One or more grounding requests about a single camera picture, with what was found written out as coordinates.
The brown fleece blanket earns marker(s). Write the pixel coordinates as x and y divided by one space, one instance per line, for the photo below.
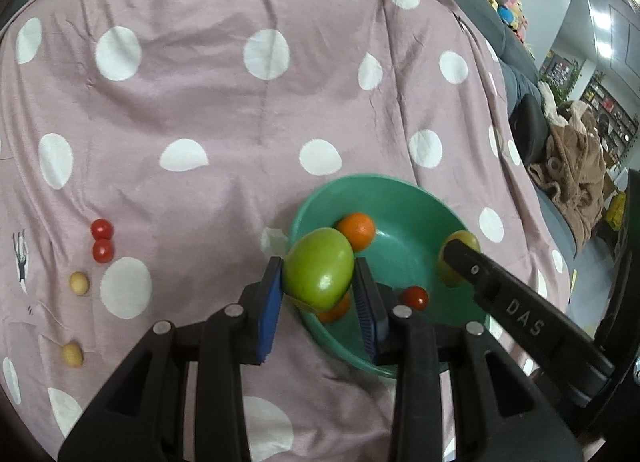
575 166

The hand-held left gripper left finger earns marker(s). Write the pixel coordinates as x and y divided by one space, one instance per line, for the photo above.
270 312

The black cushion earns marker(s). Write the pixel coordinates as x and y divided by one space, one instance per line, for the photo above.
529 126

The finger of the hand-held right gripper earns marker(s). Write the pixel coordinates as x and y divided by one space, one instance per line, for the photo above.
515 309

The orange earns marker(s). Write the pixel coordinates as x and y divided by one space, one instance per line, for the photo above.
337 313
357 229

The small yellow-brown round fruit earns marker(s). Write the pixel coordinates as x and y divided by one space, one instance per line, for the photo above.
79 284
72 355

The small green mango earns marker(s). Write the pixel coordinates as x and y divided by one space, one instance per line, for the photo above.
457 272

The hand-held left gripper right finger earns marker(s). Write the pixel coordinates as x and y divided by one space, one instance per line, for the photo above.
367 312

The pink polka dot blanket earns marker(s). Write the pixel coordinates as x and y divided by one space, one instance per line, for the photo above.
200 106

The red cherry tomato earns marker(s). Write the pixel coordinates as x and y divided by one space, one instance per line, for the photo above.
102 229
103 251
416 298

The cluttered shelf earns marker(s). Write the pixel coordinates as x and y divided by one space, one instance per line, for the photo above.
605 101

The large green mango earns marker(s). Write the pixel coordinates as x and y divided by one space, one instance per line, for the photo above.
320 267

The yellow bag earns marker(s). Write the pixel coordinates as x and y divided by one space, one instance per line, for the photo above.
616 209

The green plastic bowl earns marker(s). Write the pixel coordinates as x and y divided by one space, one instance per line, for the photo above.
415 222

